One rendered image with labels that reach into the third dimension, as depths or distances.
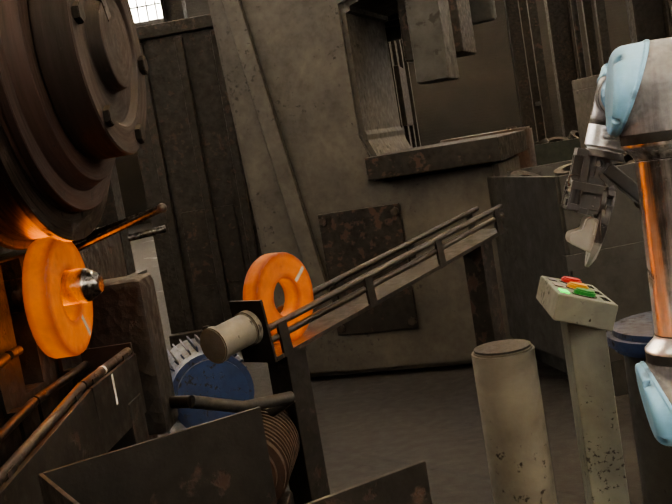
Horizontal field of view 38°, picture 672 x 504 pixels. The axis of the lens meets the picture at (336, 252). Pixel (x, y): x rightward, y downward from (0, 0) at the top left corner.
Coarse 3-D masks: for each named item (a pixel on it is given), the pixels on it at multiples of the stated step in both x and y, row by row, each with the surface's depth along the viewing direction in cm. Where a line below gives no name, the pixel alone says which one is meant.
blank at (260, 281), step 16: (272, 256) 165; (288, 256) 169; (256, 272) 163; (272, 272) 165; (288, 272) 168; (304, 272) 172; (256, 288) 161; (272, 288) 164; (288, 288) 171; (304, 288) 171; (272, 304) 164; (288, 304) 171; (304, 304) 171; (272, 320) 164
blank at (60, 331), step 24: (48, 240) 123; (24, 264) 119; (48, 264) 119; (72, 264) 127; (24, 288) 118; (48, 288) 118; (48, 312) 118; (72, 312) 128; (48, 336) 119; (72, 336) 124
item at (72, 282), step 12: (72, 276) 123; (84, 276) 123; (96, 276) 124; (12, 288) 124; (72, 288) 123; (84, 288) 123; (96, 288) 124; (12, 300) 124; (72, 300) 124; (84, 300) 124; (12, 312) 125
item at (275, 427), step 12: (264, 420) 158; (276, 420) 161; (288, 420) 166; (276, 432) 156; (288, 432) 161; (276, 444) 151; (288, 444) 157; (276, 456) 150; (288, 456) 154; (276, 468) 150; (288, 468) 152; (276, 480) 149; (288, 480) 152; (276, 492) 151; (288, 492) 159
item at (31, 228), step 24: (0, 144) 104; (0, 168) 105; (0, 192) 108; (24, 192) 109; (0, 216) 112; (24, 216) 113; (48, 216) 115; (72, 216) 123; (96, 216) 132; (24, 240) 122; (72, 240) 121
